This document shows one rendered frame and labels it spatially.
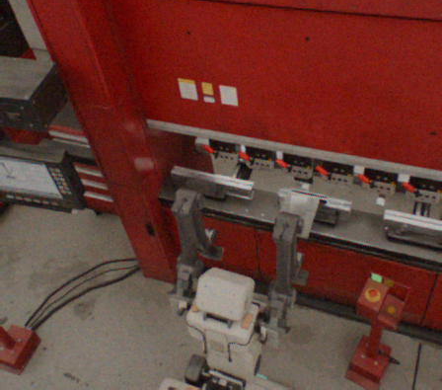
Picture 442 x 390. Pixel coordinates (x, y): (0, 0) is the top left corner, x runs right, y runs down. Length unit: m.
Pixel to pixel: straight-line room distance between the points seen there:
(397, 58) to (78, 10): 1.25
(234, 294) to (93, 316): 1.86
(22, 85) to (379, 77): 1.45
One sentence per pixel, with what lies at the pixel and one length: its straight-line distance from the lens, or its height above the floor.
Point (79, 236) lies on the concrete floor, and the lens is 4.36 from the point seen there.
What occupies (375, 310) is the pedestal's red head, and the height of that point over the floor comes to 0.78.
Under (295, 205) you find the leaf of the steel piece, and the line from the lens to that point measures 2.93.
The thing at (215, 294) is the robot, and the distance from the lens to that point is 2.26.
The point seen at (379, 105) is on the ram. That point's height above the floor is 1.73.
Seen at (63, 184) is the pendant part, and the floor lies 1.45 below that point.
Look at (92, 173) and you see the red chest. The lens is 3.87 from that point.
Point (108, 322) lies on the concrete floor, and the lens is 3.90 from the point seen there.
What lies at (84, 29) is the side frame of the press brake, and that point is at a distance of 2.40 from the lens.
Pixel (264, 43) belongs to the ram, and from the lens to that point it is 2.32.
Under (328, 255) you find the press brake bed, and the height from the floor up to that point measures 0.69.
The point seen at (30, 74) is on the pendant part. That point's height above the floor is 1.95.
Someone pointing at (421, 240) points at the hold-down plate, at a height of 0.91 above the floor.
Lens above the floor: 3.32
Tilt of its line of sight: 48 degrees down
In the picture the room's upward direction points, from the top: 9 degrees counter-clockwise
